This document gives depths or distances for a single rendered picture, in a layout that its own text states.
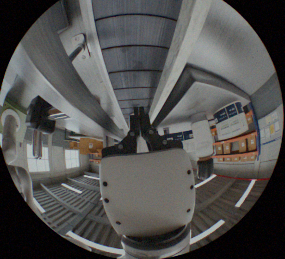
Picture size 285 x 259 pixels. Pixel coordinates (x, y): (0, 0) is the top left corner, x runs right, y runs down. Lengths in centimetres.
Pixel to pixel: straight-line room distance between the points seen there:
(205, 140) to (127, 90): 33
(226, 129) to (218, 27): 38
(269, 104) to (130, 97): 444
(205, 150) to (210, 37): 35
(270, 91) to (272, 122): 104
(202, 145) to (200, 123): 9
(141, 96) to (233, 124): 40
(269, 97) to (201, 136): 422
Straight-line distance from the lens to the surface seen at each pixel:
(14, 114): 74
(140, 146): 21
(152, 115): 17
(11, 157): 60
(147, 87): 15
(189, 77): 19
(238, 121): 45
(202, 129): 36
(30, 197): 51
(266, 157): 477
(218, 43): 22
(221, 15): 22
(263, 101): 442
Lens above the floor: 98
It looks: 20 degrees down
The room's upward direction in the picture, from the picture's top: 175 degrees clockwise
